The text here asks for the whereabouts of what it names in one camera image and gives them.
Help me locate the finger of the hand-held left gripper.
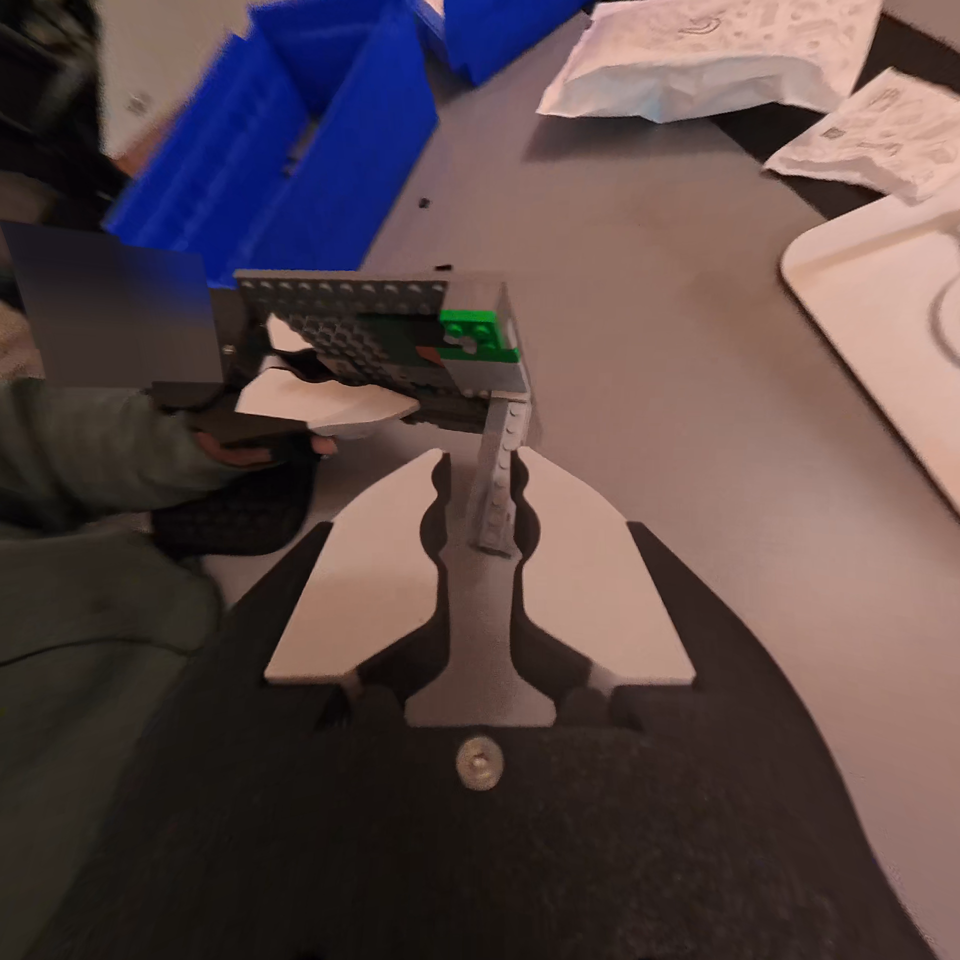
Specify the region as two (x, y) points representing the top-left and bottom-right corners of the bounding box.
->
(266, 315), (320, 357)
(234, 372), (423, 436)

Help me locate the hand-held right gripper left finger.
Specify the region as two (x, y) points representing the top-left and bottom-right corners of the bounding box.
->
(264, 448), (451, 706)

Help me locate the person's left hand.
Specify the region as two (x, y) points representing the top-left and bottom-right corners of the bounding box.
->
(191, 431), (340, 470)

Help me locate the grey toy brick build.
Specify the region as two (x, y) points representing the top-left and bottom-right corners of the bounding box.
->
(234, 270), (535, 438)

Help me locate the person's left forearm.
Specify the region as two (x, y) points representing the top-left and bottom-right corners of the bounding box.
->
(0, 377), (245, 530)

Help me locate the grey long toy brick plate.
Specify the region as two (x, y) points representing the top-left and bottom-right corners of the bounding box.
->
(468, 391), (535, 558)

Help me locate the black desk mat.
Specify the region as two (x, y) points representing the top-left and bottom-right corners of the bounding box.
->
(711, 13), (960, 220)

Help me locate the white paper bag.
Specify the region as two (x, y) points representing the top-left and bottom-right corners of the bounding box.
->
(760, 67), (960, 208)

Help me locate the person's grey-green clothing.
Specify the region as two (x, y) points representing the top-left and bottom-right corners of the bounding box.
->
(0, 523), (223, 960)

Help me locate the blue plastic bin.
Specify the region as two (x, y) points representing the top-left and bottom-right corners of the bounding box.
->
(103, 0), (441, 291)
(418, 0), (595, 88)

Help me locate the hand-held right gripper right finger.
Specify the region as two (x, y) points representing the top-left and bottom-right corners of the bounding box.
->
(512, 446), (695, 706)

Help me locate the white plastic bag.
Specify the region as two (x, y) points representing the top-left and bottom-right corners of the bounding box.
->
(535, 0), (885, 126)

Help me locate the grey desk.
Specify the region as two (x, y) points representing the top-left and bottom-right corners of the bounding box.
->
(198, 0), (960, 960)

